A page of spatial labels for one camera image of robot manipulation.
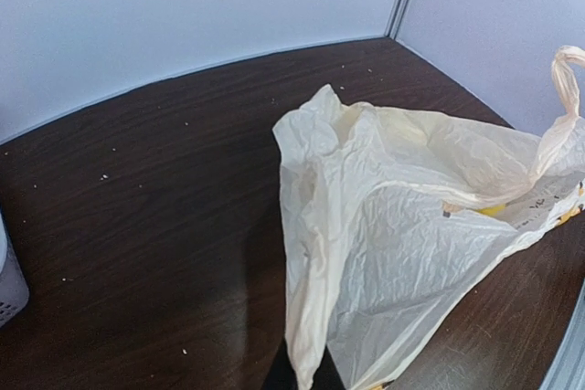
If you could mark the white perforated plastic basket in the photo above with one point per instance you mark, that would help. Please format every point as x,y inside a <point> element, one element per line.
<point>14,292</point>

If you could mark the yellow toy banana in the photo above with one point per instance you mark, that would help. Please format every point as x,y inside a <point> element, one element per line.
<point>491,210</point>

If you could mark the cream printed plastic bag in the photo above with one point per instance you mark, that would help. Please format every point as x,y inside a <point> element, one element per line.
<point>379,226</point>

